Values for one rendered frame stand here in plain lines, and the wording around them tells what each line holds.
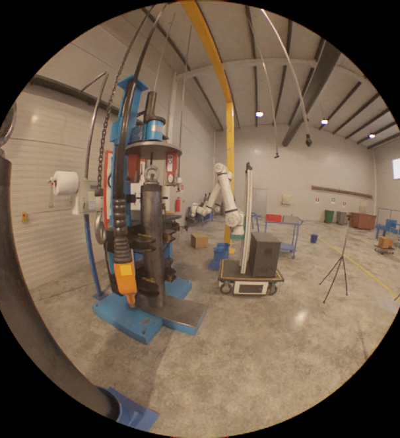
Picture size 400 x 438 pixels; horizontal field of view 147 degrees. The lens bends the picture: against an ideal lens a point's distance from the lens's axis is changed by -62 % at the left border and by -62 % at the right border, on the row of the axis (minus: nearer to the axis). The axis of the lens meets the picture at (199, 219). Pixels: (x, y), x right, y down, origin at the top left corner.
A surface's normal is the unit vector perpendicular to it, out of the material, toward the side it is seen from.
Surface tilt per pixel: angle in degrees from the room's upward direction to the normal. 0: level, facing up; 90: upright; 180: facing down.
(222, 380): 0
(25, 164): 90
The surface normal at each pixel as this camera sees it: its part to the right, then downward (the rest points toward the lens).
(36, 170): 0.95, 0.07
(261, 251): -0.18, 0.14
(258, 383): 0.03, -0.99
